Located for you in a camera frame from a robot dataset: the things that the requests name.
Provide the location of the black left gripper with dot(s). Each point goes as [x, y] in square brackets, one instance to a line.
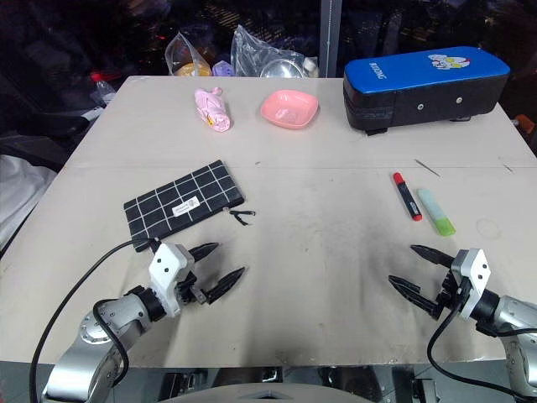
[189, 289]

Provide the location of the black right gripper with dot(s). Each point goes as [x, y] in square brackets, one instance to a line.
[452, 296]

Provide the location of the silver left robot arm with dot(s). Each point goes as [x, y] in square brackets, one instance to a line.
[92, 336]

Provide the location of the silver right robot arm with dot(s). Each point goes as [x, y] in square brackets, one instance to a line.
[516, 323]

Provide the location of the black grid pencil pouch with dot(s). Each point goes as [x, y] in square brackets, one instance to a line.
[184, 201]

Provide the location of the green translucent highlighter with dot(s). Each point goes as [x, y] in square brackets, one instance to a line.
[436, 214]

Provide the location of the red and black marker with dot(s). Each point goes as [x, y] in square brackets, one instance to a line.
[408, 197]

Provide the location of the thin metal pin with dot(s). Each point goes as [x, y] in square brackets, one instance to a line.
[428, 168]

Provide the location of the rounded grey robot body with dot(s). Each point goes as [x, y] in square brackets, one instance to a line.
[268, 394]

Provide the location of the pink folded umbrella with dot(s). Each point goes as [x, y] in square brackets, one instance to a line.
[214, 111]

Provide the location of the pink plastic bowl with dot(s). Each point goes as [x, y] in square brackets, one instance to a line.
[289, 110]

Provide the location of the blue and black padded box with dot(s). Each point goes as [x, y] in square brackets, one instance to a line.
[419, 88]

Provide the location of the purple translucent plastic bag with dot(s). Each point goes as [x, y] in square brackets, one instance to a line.
[222, 69]

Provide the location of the clear bag with yellow item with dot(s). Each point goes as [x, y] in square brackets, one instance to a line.
[189, 63]

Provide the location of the clear glass bowl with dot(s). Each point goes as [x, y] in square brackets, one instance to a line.
[282, 69]

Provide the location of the white cloth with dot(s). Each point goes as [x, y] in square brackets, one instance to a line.
[21, 189]

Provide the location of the plastic bottle with red cap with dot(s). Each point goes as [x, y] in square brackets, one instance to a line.
[102, 89]

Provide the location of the crumpled clear plastic bag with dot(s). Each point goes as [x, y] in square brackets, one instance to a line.
[256, 54]

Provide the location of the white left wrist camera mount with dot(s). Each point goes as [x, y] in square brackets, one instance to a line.
[165, 268]

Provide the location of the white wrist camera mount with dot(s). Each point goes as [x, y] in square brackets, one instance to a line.
[165, 268]
[474, 277]

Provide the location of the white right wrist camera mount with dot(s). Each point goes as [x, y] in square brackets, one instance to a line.
[474, 277]

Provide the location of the grey metal post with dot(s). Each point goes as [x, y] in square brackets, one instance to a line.
[331, 38]

